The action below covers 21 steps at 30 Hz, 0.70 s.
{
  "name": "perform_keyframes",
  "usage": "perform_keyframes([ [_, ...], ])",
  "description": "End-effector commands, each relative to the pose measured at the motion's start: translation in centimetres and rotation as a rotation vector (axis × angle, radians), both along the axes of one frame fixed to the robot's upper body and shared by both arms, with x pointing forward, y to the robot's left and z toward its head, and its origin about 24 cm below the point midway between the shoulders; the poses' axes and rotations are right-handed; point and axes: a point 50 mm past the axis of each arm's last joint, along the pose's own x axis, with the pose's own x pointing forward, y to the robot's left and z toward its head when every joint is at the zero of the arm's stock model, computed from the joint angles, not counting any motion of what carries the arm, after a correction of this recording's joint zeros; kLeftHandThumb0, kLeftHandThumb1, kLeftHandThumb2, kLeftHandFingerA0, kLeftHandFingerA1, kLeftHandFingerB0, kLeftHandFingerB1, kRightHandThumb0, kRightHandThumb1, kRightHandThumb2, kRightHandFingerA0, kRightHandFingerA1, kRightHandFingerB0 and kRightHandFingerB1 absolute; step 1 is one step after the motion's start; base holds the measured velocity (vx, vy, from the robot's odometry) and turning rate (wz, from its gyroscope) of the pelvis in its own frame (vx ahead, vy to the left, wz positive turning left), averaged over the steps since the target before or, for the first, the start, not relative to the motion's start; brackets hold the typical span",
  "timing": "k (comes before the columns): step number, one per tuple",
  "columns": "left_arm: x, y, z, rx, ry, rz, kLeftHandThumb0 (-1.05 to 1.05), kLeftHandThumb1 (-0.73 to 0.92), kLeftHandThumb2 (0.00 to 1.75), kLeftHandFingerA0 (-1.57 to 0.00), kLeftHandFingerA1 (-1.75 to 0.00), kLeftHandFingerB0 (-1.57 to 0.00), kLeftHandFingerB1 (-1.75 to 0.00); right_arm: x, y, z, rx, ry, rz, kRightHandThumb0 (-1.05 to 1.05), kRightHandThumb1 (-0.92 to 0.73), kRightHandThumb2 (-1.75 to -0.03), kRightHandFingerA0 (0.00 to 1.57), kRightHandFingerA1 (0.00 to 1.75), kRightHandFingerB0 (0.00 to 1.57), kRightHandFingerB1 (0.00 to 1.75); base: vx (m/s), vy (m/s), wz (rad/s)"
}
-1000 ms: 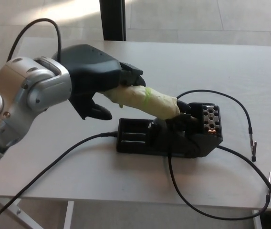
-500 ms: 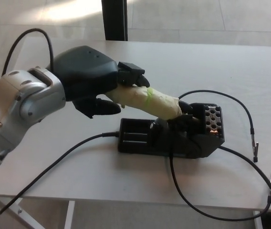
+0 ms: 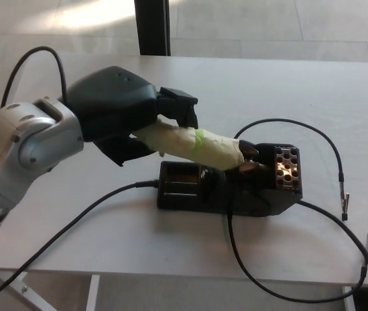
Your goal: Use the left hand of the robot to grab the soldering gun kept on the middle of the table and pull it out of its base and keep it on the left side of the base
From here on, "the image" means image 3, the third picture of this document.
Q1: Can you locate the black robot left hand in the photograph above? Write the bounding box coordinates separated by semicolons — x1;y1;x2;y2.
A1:
59;66;200;168

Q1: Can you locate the black soldering iron cable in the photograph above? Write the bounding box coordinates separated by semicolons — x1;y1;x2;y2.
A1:
0;179;161;294

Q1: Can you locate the tape-wrapped soldering iron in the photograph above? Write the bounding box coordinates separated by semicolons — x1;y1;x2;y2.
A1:
133;118;261;174

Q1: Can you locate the black soldering iron base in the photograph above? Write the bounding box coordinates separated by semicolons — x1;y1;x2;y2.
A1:
156;142;303;217

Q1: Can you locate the black vertical pillar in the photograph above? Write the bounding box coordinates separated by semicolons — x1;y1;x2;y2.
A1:
134;0;172;56

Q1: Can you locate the white table leg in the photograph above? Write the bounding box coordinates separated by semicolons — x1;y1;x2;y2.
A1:
341;284;355;311
85;274;101;311

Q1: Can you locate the white diagonal table brace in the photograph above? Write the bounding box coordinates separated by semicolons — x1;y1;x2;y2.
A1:
0;271;55;311

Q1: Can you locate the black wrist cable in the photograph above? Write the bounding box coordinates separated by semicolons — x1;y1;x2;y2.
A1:
0;46;68;109

